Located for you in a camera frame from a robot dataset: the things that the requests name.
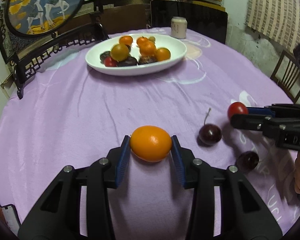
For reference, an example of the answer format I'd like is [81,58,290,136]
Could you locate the red cherry tomato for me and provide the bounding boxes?
[227,102,248,120]

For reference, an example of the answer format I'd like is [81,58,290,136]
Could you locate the dark red cherry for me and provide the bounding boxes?
[236,151,259,173]
[198,108,222,146]

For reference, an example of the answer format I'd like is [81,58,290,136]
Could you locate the yellow orange kumquat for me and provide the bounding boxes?
[130,126,172,163]

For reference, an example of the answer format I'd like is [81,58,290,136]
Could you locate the yellow cherry tomato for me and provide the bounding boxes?
[110,44,129,62]

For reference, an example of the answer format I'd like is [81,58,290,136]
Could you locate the large dark water chestnut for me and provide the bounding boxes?
[138,56,157,65]

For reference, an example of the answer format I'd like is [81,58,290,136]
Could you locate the small orange kumquat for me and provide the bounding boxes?
[119,35,133,46]

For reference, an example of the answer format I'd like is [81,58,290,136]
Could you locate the wooden chair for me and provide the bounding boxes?
[270,50,300,103]

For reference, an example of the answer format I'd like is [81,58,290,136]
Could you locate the purple tablecloth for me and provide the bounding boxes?
[0,31,300,232]

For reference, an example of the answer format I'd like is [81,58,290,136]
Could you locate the white oval plate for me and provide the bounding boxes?
[85,33,187,76]

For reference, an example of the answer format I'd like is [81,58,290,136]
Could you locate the checked curtain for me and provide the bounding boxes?
[246,0,300,51]

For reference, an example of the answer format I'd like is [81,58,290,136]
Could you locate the white ceramic cup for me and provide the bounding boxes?
[171,16,187,39]

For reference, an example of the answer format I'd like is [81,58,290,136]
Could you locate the black carved wooden stand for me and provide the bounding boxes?
[0,7,109,99]

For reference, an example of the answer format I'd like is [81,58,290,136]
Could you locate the round deer painting screen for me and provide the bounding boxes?
[5,0,84,38]

